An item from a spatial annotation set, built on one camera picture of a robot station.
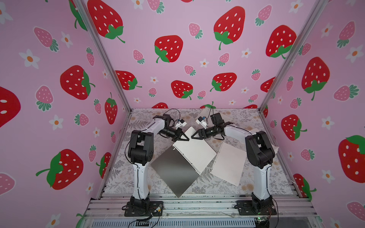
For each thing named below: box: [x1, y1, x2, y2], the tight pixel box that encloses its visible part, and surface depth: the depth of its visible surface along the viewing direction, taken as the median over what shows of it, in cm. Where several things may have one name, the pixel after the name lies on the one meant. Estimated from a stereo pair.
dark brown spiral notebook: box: [150, 145, 201, 199], surface depth 86 cm
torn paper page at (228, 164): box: [210, 142, 248, 187], surface depth 90 cm
